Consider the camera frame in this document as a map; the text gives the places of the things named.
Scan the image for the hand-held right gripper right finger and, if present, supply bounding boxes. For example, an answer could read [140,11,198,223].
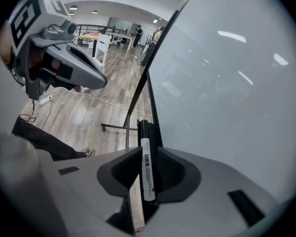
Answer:
[143,146,281,237]

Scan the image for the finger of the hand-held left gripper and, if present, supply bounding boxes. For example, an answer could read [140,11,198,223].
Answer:
[48,41,76,50]
[40,45,108,90]

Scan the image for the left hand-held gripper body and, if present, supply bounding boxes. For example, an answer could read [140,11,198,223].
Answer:
[8,0,77,100]

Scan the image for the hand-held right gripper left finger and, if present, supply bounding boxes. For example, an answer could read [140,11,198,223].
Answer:
[39,146,143,237]

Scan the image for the white marker pen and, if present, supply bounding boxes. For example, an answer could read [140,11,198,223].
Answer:
[139,119,156,202]

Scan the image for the person's left forearm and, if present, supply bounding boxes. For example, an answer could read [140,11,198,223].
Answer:
[0,21,17,66]

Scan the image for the black marker tray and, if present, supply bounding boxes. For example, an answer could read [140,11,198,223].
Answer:
[137,118,162,148]

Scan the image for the large whiteboard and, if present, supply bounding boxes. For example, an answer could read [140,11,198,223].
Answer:
[147,0,296,207]

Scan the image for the person's left hand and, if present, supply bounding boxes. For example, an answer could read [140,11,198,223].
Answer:
[29,48,63,80]

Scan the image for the black metal railing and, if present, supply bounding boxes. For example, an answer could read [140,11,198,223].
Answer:
[75,23,129,38]

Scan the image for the white wooden chair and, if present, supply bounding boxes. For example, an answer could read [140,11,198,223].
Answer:
[92,33,112,68]

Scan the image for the person's grey shoe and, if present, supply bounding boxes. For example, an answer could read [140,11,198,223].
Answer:
[80,146,96,158]

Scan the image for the long wooden desk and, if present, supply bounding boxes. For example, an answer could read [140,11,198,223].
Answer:
[109,32,137,52]

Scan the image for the person's black trousers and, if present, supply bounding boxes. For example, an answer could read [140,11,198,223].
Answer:
[11,115,87,161]

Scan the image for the small wooden pedestal table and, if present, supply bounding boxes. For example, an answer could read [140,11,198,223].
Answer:
[78,33,100,58]

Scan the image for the white power strip with cable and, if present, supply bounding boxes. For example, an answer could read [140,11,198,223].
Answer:
[27,86,153,116]

